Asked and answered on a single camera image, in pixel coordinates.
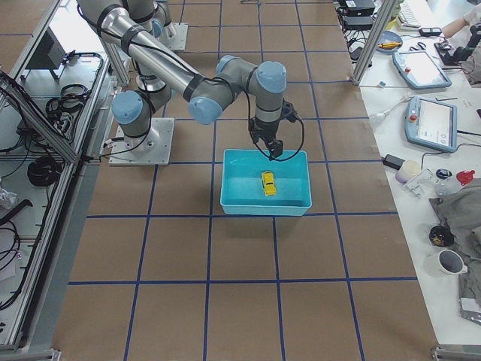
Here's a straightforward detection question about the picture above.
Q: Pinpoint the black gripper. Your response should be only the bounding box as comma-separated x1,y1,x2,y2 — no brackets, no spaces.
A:
248,98,298,159

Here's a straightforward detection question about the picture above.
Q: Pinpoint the yellow beetle toy car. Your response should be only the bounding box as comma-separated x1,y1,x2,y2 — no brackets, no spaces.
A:
261,171,277,196

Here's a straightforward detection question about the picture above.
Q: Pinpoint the teal plastic bin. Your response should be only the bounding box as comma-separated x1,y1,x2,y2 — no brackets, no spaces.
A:
220,150,312,216

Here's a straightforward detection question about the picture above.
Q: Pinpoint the black power adapter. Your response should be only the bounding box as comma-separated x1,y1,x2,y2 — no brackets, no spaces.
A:
382,154,405,171

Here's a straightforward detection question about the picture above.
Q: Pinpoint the blue plate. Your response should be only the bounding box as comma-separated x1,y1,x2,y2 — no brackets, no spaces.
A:
377,30,403,53

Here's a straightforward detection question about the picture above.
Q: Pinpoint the lower teach pendant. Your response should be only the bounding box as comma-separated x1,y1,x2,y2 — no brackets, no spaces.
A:
404,96,458,153

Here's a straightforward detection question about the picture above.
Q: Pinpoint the teach pendant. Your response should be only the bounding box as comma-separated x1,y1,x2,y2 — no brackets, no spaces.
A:
392,50,452,89
404,96,458,153

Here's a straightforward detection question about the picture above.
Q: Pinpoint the upper teach pendant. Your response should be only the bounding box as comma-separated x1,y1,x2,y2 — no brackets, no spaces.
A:
392,50,452,89

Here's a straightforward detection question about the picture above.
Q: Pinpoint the grey cloth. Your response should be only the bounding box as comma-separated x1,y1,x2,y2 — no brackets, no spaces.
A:
429,178,480,324

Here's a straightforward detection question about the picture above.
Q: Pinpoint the white mug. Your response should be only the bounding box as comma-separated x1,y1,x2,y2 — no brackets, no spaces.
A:
424,249,467,278

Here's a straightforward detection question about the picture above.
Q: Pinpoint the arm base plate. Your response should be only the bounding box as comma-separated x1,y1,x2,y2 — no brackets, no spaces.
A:
108,117,175,166
158,23,189,51

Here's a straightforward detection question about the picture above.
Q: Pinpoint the aluminium frame post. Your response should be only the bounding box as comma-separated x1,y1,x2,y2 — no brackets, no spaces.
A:
352,0,397,86

